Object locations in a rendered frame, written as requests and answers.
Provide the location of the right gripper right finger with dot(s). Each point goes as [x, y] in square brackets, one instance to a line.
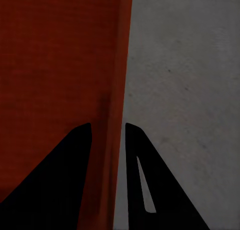
[174, 210]

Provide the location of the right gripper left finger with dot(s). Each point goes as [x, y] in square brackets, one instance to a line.
[49, 198]

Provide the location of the storage box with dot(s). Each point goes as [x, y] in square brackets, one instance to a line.
[62, 65]

